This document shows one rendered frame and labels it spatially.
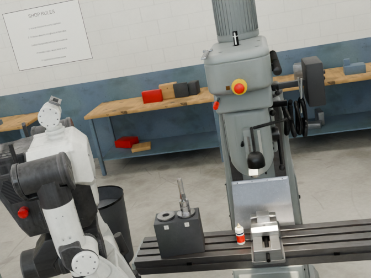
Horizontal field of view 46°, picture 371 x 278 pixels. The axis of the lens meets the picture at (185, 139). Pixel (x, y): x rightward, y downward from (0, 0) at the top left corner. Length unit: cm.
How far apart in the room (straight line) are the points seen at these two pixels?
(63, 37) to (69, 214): 552
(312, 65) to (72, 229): 135
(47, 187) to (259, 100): 95
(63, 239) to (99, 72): 537
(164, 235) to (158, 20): 444
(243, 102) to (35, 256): 98
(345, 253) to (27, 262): 137
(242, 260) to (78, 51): 497
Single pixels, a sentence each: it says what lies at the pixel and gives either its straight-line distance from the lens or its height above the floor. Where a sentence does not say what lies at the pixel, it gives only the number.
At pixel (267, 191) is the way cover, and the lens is 247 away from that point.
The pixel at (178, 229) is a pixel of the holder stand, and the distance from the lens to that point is 213.
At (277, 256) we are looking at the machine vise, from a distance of 204.
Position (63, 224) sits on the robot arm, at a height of 158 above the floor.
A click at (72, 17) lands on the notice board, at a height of 214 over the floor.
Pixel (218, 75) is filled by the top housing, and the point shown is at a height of 181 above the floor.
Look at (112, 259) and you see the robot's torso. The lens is 167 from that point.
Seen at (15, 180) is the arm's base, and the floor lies 174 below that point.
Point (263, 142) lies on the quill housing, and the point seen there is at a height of 147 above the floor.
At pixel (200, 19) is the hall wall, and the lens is 613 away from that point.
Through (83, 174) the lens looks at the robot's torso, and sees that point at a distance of 138.
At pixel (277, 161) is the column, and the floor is 118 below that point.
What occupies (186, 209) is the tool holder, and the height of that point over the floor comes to 116.
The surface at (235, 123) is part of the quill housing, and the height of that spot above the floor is 157.
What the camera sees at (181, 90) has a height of 97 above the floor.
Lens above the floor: 212
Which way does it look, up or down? 18 degrees down
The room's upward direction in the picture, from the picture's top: 11 degrees counter-clockwise
